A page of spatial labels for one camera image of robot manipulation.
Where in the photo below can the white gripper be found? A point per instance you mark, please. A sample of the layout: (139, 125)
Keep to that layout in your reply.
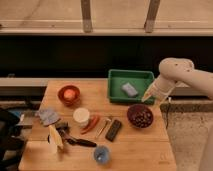
(160, 89)

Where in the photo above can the dark purple grapes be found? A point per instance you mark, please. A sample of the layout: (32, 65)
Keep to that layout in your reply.
(142, 118)

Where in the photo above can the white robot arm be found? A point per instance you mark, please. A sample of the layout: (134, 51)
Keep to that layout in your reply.
(172, 71)

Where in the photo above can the dark red bowl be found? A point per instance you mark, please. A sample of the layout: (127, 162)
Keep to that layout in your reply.
(135, 108)

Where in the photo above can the grey blue sponge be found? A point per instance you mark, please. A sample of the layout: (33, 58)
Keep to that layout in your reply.
(129, 90)

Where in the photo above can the green plastic bin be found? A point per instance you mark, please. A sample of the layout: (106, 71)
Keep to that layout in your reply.
(140, 80)

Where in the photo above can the metal spoon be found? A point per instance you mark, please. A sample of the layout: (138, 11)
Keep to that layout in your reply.
(107, 121)

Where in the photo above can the black remote control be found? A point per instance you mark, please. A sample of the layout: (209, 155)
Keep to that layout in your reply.
(113, 130)

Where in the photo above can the white round container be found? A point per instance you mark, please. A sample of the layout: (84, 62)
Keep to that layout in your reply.
(81, 116)

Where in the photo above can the small blue bowl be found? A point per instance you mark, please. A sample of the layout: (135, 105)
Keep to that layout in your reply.
(101, 155)

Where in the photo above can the red orange bowl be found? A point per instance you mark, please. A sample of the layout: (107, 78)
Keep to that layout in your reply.
(65, 101)

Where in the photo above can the orange fruit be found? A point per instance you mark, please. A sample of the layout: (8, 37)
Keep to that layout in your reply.
(69, 94)

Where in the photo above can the grey blue cloth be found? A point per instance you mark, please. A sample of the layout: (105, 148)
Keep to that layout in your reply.
(48, 116)

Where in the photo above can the black chair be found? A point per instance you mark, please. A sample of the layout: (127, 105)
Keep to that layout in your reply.
(7, 140)

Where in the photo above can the black handled brush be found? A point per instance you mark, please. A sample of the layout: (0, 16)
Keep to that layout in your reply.
(64, 130)

